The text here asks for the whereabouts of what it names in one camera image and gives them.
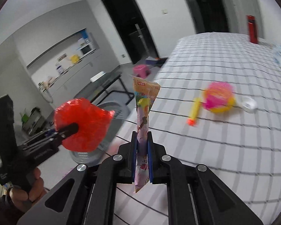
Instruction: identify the grey kitchen counter cabinet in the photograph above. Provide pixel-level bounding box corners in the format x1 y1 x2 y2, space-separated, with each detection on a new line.
42 50 119 108

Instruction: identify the pink yellow toy racket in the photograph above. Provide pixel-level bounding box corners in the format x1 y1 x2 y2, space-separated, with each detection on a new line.
187 82 236 126

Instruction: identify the person's left hand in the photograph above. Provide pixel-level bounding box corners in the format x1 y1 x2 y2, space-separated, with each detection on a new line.
9 168 47 212

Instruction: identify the red water bottle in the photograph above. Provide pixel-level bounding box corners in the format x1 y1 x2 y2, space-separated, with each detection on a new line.
247 15 258 44

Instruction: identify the checkered white tablecloth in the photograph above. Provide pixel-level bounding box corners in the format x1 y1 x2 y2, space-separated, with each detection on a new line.
107 31 281 225

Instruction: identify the white microwave oven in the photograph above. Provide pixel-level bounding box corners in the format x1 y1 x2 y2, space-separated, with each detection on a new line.
80 43 94 56

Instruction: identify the yellow kettle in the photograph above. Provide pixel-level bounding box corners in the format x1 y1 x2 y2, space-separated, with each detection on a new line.
70 54 80 64

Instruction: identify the pink plastic stool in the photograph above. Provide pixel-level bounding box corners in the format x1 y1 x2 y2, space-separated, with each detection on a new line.
133 64 151 79

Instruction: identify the pink snack wrapper tube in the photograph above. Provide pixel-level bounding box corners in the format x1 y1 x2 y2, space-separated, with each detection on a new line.
133 76 160 193

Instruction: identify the red plastic bag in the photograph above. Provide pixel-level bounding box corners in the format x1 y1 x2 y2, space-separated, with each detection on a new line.
54 98 115 152

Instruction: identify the blue white tissue pack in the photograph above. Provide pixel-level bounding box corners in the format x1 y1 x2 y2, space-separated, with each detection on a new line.
273 45 281 65

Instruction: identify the dark low bench table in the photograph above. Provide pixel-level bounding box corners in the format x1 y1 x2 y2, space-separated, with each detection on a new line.
74 72 134 105

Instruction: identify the small white round lid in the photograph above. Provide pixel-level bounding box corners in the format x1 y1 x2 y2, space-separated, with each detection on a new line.
241 96 257 113

